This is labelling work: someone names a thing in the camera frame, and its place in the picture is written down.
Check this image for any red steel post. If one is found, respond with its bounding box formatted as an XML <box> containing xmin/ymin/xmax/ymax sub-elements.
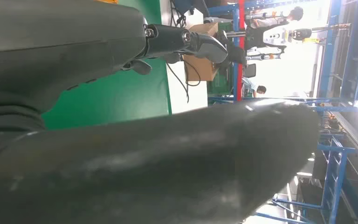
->
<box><xmin>237</xmin><ymin>0</ymin><xmax>245</xmax><ymax>102</ymax></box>

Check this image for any person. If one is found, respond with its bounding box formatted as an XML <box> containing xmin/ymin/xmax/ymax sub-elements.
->
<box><xmin>242</xmin><ymin>77</ymin><xmax>267</xmax><ymax>98</ymax></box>
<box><xmin>250</xmin><ymin>6</ymin><xmax>304</xmax><ymax>32</ymax></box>

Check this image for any white and black humanoid robot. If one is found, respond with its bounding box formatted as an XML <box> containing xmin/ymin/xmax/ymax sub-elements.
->
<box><xmin>222</xmin><ymin>26</ymin><xmax>314</xmax><ymax>63</ymax></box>

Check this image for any blue steel rack frame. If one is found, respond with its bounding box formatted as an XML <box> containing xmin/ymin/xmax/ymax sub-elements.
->
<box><xmin>208</xmin><ymin>0</ymin><xmax>358</xmax><ymax>113</ymax></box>
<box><xmin>253</xmin><ymin>133</ymin><xmax>358</xmax><ymax>224</ymax></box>

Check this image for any cardboard box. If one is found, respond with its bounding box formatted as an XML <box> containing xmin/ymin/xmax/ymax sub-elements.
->
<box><xmin>183</xmin><ymin>22</ymin><xmax>220</xmax><ymax>82</ymax></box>

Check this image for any black cable bundle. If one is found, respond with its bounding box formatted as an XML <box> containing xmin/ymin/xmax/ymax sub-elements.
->
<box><xmin>166</xmin><ymin>0</ymin><xmax>202</xmax><ymax>104</ymax></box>

